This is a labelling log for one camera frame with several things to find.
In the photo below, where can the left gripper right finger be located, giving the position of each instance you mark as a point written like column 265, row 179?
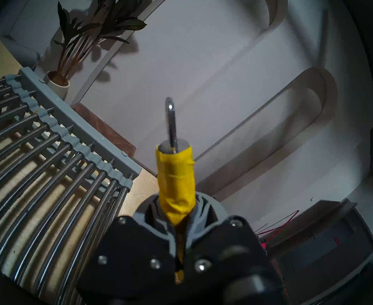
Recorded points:
column 224, row 244

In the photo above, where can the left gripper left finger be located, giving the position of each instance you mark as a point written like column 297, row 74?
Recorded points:
column 132, row 247

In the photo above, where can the dark door panel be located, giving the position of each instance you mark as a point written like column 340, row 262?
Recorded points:
column 326, row 253

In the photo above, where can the grey dish rack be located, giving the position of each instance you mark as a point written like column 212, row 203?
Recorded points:
column 46, row 142

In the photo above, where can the tall potted plant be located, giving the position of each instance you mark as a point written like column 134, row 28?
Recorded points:
column 91, row 24

